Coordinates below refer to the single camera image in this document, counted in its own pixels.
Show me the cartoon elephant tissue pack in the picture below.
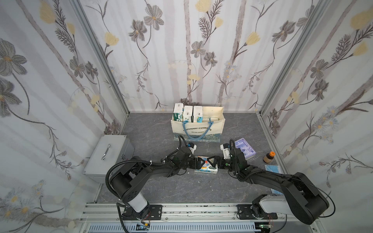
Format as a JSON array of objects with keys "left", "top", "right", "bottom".
[{"left": 194, "top": 156, "right": 218, "bottom": 174}]

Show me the cream canvas tote bag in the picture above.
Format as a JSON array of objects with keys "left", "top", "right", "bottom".
[{"left": 171, "top": 106, "right": 225, "bottom": 143}]

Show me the green white tissue pack front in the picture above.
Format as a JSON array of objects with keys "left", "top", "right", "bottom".
[{"left": 193, "top": 106, "right": 203, "bottom": 123}]

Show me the green white tissue pack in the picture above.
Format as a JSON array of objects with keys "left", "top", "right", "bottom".
[
  {"left": 173, "top": 103, "right": 184, "bottom": 122},
  {"left": 193, "top": 106, "right": 203, "bottom": 123}
]

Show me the green white tissue pack back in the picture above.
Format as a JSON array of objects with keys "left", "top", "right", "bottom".
[{"left": 173, "top": 103, "right": 184, "bottom": 122}]

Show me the light blue purple-logo tissue pack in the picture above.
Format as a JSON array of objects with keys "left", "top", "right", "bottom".
[{"left": 202, "top": 116, "right": 220, "bottom": 122}]

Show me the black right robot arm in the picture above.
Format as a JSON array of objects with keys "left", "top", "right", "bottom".
[{"left": 207, "top": 140, "right": 335, "bottom": 225}]

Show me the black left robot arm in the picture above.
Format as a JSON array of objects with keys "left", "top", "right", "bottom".
[{"left": 105, "top": 136, "right": 205, "bottom": 233}]

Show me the purple tissue pack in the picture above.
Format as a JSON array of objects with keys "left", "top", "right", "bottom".
[{"left": 235, "top": 138, "right": 256, "bottom": 160}]

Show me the brown bottle orange cap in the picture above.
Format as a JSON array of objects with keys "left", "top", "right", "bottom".
[{"left": 263, "top": 151, "right": 276, "bottom": 164}]

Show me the blue face mask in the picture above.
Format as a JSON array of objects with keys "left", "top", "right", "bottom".
[{"left": 265, "top": 165, "right": 283, "bottom": 174}]

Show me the silver metal case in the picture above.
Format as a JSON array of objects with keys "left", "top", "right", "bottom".
[{"left": 83, "top": 135, "right": 134, "bottom": 184}]

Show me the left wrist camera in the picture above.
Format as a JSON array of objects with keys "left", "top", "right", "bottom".
[{"left": 187, "top": 142, "right": 197, "bottom": 154}]

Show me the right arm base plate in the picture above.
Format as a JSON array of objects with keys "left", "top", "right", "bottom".
[{"left": 237, "top": 204, "right": 278, "bottom": 220}]

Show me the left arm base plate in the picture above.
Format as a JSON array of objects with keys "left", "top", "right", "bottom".
[{"left": 121, "top": 204, "right": 163, "bottom": 221}]

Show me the aluminium frame rail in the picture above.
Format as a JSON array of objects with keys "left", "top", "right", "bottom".
[{"left": 78, "top": 202, "right": 324, "bottom": 233}]

